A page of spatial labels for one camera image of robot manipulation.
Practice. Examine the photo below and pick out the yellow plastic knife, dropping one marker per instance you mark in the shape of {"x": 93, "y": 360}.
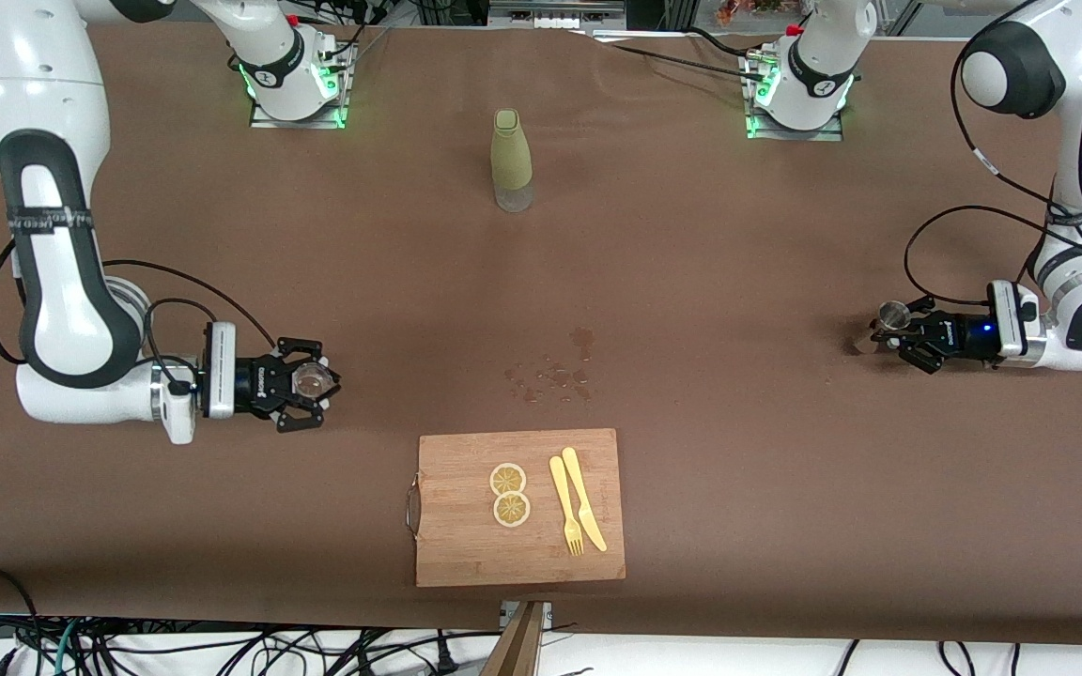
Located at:
{"x": 581, "y": 498}

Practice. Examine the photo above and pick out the wooden post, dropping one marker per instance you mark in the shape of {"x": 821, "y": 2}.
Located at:
{"x": 517, "y": 648}

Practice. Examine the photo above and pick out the brown table cover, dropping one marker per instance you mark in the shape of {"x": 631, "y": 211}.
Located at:
{"x": 409, "y": 282}

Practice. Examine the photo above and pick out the yellow plastic fork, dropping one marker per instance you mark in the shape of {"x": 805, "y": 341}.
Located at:
{"x": 562, "y": 498}

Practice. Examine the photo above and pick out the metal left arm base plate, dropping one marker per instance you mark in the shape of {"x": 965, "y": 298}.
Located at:
{"x": 757, "y": 127}

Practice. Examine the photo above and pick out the spilled liquid puddle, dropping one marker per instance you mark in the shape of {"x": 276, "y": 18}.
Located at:
{"x": 555, "y": 377}

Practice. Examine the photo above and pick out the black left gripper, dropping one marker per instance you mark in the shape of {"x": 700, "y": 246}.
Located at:
{"x": 962, "y": 337}

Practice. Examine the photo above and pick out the steel jigger measuring cup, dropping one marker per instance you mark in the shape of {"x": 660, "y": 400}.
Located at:
{"x": 895, "y": 312}

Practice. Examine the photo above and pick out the clear glass shaker cup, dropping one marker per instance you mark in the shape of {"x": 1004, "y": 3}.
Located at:
{"x": 314, "y": 379}

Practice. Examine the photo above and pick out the wooden cutting board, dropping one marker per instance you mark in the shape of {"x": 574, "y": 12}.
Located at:
{"x": 522, "y": 554}

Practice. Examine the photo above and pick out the lemon slice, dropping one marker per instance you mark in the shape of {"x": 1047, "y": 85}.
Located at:
{"x": 508, "y": 480}
{"x": 511, "y": 510}

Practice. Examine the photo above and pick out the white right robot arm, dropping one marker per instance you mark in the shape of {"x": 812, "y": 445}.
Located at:
{"x": 34, "y": 75}

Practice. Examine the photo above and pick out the green sleeved glass bottle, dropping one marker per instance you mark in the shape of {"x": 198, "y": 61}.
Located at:
{"x": 512, "y": 155}

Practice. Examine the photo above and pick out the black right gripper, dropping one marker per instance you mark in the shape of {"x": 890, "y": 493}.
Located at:
{"x": 253, "y": 383}

